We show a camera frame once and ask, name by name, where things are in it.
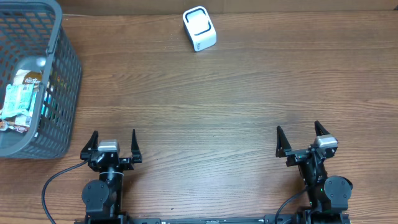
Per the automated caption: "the white barcode scanner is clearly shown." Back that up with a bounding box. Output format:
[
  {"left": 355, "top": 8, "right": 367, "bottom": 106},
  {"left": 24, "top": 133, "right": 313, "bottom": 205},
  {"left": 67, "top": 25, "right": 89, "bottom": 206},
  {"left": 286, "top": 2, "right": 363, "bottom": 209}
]
[{"left": 182, "top": 6, "right": 217, "bottom": 52}]

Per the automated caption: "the brown Pantene sachet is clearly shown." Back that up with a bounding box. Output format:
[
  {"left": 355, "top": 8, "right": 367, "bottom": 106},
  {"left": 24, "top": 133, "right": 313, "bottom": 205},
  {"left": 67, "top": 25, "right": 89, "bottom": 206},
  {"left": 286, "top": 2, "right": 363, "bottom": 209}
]
[{"left": 12, "top": 69, "right": 43, "bottom": 91}]

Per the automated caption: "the teal snack packet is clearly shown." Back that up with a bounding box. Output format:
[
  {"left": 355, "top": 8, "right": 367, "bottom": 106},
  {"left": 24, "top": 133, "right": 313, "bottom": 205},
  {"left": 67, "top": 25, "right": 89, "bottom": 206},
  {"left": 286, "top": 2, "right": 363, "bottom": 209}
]
[{"left": 1, "top": 84, "right": 34, "bottom": 119}]

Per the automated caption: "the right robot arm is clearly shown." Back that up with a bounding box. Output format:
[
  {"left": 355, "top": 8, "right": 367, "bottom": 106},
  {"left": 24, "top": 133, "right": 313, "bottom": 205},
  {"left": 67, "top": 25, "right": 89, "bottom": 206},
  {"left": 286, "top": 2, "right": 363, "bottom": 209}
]
[{"left": 274, "top": 121, "right": 353, "bottom": 224}]

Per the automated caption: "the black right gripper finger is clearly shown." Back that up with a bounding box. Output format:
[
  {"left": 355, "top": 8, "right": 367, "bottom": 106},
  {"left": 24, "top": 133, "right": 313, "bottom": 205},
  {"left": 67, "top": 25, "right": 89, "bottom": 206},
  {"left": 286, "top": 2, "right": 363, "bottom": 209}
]
[
  {"left": 314, "top": 120, "right": 330, "bottom": 136},
  {"left": 276, "top": 126, "right": 292, "bottom": 152}
]

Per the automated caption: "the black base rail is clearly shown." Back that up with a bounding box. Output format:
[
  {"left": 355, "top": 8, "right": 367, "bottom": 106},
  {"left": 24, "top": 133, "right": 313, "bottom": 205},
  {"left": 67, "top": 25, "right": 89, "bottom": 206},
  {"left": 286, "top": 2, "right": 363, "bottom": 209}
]
[{"left": 74, "top": 214, "right": 351, "bottom": 224}]

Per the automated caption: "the yellow dish soap bottle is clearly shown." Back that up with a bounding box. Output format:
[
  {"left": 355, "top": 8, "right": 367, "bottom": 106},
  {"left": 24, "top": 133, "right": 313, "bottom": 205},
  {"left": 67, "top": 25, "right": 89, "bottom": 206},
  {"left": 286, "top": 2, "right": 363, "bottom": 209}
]
[{"left": 14, "top": 56, "right": 46, "bottom": 73}]

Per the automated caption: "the white red wrapper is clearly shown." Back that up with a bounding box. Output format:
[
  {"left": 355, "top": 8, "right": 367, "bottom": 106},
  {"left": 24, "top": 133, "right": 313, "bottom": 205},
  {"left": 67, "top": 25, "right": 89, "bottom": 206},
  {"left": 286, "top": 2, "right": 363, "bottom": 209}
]
[{"left": 1, "top": 114, "right": 32, "bottom": 133}]

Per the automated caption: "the grey plastic mesh basket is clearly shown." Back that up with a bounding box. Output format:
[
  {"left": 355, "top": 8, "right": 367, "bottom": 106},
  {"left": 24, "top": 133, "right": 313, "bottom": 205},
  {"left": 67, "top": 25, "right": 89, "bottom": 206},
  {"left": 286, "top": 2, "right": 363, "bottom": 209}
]
[{"left": 1, "top": 0, "right": 83, "bottom": 159}]

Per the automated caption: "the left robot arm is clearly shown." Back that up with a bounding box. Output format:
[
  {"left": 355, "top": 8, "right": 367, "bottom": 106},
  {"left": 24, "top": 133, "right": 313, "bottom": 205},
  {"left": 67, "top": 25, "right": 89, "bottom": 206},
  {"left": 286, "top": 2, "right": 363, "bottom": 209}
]
[{"left": 80, "top": 131, "right": 142, "bottom": 224}]

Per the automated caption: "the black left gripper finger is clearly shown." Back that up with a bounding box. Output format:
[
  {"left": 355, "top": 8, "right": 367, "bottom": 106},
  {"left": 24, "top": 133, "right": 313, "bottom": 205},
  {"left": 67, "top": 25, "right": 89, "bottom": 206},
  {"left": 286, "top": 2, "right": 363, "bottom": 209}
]
[
  {"left": 131, "top": 129, "right": 141, "bottom": 159},
  {"left": 81, "top": 131, "right": 99, "bottom": 152}
]

